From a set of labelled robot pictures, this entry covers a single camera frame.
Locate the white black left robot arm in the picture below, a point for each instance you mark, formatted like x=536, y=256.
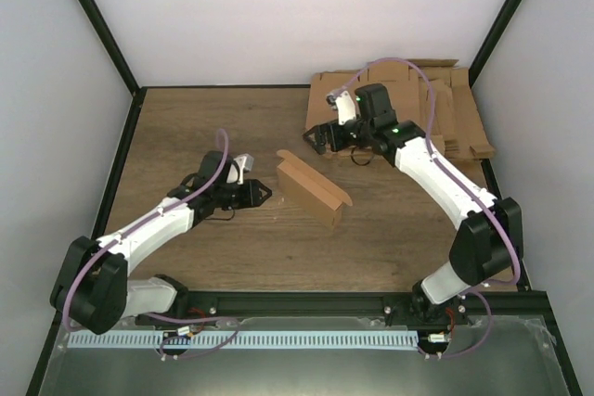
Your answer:
x=94, y=288

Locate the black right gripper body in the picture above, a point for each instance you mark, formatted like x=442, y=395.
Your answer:
x=365, y=130

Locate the cardboard box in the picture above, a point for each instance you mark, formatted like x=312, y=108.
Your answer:
x=311, y=190

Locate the grey metal front plate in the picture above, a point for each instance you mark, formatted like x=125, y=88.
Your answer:
x=490, y=356

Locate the light blue slotted cable duct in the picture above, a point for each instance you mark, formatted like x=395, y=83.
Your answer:
x=252, y=340

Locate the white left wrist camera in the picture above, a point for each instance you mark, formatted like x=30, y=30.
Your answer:
x=241, y=164

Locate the stack of flat cardboard blanks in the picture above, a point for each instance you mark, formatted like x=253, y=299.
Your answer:
x=457, y=129

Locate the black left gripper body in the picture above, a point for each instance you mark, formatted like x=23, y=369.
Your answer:
x=235, y=201

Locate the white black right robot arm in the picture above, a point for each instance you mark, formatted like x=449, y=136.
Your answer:
x=489, y=230

